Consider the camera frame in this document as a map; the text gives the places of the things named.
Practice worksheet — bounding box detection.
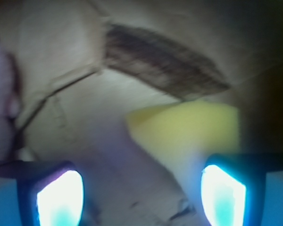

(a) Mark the dark brown bark piece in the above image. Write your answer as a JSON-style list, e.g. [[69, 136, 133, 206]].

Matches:
[[105, 24, 231, 101]]

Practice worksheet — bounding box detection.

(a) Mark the yellow sponge with green scourer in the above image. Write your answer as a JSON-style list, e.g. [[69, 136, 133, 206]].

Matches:
[[125, 100, 241, 164]]

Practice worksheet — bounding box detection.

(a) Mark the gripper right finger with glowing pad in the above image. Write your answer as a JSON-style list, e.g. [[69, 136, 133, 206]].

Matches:
[[200, 153, 283, 226]]

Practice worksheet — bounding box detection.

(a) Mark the pink plush toy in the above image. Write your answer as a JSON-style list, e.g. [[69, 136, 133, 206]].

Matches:
[[0, 41, 20, 161]]

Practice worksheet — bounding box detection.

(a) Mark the crumpled brown paper bag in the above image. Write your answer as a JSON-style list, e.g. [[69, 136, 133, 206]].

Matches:
[[0, 0, 283, 226]]

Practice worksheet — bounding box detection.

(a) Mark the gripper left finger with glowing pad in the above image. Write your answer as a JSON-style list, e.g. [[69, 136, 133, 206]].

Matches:
[[0, 161, 84, 226]]

